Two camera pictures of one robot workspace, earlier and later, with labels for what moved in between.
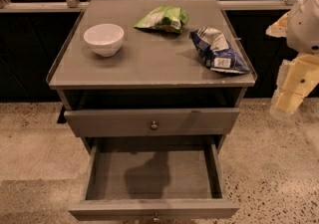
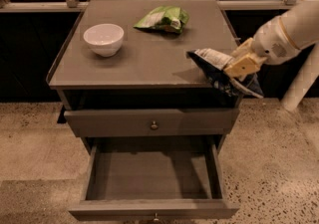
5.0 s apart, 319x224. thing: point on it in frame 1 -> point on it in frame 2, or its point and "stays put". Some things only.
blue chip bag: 216,51 -> 212,65
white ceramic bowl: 104,39 stays put
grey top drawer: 153,122 stays put
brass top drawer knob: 154,125 stays put
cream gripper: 304,24 -> 270,43
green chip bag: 165,18 stays put
